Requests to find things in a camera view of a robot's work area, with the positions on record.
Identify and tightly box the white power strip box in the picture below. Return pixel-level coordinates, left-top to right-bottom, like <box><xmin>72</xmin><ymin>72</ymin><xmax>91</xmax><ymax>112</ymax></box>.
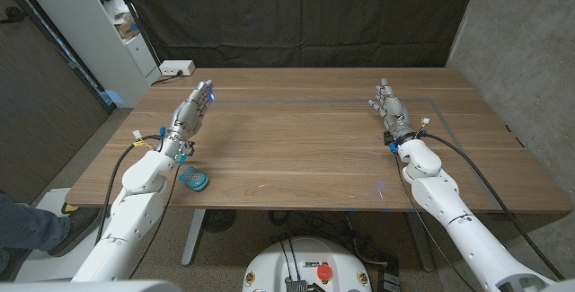
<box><xmin>158</xmin><ymin>59</ymin><xmax>197</xmax><ymax>77</ymax></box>

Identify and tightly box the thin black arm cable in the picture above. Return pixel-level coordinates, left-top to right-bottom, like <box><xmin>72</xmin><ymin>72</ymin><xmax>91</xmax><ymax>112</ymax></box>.
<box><xmin>394</xmin><ymin>151</ymin><xmax>478</xmax><ymax>292</ymax></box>
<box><xmin>128</xmin><ymin>162</ymin><xmax>181</xmax><ymax>280</ymax></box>

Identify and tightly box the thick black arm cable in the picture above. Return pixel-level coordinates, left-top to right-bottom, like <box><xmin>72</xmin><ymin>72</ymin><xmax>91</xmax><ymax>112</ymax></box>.
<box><xmin>420</xmin><ymin>132</ymin><xmax>566</xmax><ymax>281</ymax></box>
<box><xmin>94</xmin><ymin>133</ymin><xmax>166</xmax><ymax>244</ymax></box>

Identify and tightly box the teal toy phone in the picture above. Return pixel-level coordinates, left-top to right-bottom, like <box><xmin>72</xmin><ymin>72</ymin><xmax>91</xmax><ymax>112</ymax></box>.
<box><xmin>178</xmin><ymin>165</ymin><xmax>210</xmax><ymax>193</ymax></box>

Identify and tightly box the cardboard box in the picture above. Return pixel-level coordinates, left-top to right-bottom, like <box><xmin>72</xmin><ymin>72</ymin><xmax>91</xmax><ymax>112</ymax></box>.
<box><xmin>114</xmin><ymin>16</ymin><xmax>140</xmax><ymax>40</ymax></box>

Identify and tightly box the black floor cable bundle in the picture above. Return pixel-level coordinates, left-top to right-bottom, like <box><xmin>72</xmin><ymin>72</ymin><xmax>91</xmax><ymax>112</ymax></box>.
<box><xmin>268</xmin><ymin>210</ymin><xmax>388</xmax><ymax>267</ymax></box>

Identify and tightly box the grey table leg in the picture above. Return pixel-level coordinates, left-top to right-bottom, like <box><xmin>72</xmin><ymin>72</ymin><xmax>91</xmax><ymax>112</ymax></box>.
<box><xmin>403</xmin><ymin>211</ymin><xmax>436</xmax><ymax>273</ymax></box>
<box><xmin>181</xmin><ymin>208</ymin><xmax>207</xmax><ymax>268</ymax></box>

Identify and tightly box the black round floor object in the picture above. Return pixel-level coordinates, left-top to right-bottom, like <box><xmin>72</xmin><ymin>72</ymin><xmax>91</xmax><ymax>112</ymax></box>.
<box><xmin>202</xmin><ymin>209</ymin><xmax>238</xmax><ymax>234</ymax></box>

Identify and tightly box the person's leg in jeans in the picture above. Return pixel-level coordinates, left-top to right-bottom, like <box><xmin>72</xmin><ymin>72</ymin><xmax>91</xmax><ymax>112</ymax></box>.
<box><xmin>0</xmin><ymin>192</ymin><xmax>72</xmax><ymax>275</ymax></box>

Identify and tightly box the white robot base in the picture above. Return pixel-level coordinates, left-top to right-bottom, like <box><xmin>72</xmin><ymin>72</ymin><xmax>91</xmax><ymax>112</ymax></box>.
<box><xmin>242</xmin><ymin>236</ymin><xmax>373</xmax><ymax>292</ymax></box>

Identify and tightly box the black power adapter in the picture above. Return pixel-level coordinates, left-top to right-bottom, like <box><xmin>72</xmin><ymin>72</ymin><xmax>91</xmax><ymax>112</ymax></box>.
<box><xmin>376</xmin><ymin>255</ymin><xmax>402</xmax><ymax>292</ymax></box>

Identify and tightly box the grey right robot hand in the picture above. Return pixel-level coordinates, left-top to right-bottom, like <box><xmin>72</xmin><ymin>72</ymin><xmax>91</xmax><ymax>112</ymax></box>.
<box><xmin>367</xmin><ymin>77</ymin><xmax>417</xmax><ymax>147</ymax></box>

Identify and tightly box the dark shoe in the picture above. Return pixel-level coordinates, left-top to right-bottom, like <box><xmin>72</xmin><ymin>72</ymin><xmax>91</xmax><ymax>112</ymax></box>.
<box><xmin>47</xmin><ymin>207</ymin><xmax>103</xmax><ymax>258</ymax></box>

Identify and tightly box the white shelf cabinet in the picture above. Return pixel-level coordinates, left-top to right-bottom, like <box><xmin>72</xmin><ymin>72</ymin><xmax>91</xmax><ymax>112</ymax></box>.
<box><xmin>13</xmin><ymin>0</ymin><xmax>162</xmax><ymax>109</ymax></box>

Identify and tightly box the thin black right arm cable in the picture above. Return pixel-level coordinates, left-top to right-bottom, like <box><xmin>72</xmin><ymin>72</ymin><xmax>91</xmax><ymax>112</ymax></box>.
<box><xmin>394</xmin><ymin>151</ymin><xmax>478</xmax><ymax>292</ymax></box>

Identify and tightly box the red emergency stop button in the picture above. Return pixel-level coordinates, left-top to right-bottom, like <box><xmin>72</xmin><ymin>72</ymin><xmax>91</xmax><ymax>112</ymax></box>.
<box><xmin>316</xmin><ymin>263</ymin><xmax>334</xmax><ymax>282</ymax></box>

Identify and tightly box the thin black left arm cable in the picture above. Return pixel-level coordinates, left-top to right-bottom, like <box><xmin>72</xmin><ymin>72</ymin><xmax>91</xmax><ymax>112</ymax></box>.
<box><xmin>128</xmin><ymin>162</ymin><xmax>181</xmax><ymax>280</ymax></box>

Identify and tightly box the black door handle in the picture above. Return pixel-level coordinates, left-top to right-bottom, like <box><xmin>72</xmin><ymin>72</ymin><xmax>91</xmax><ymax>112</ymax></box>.
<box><xmin>0</xmin><ymin>6</ymin><xmax>27</xmax><ymax>24</ymax></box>

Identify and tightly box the black backdrop stand pole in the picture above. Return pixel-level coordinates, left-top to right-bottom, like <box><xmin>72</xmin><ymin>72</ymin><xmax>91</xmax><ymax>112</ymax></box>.
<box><xmin>107</xmin><ymin>0</ymin><xmax>162</xmax><ymax>67</ymax></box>

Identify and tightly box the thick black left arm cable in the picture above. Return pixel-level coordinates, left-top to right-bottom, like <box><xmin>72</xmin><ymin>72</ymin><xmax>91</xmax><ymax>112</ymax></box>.
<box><xmin>94</xmin><ymin>133</ymin><xmax>166</xmax><ymax>244</ymax></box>

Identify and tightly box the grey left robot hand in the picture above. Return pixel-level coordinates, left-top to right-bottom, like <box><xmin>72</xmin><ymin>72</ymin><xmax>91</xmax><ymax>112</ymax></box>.
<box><xmin>159</xmin><ymin>79</ymin><xmax>216</xmax><ymax>158</ymax></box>

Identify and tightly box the black power cord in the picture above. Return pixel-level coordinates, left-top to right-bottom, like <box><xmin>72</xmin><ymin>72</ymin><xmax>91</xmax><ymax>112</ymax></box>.
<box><xmin>150</xmin><ymin>70</ymin><xmax>185</xmax><ymax>87</ymax></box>

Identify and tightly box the black backdrop curtain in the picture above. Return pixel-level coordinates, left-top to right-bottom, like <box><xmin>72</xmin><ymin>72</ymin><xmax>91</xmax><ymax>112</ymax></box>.
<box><xmin>110</xmin><ymin>0</ymin><xmax>482</xmax><ymax>69</ymax></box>

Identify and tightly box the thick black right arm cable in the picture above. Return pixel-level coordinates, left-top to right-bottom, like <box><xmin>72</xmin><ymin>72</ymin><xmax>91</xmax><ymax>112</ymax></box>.
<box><xmin>420</xmin><ymin>132</ymin><xmax>566</xmax><ymax>281</ymax></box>

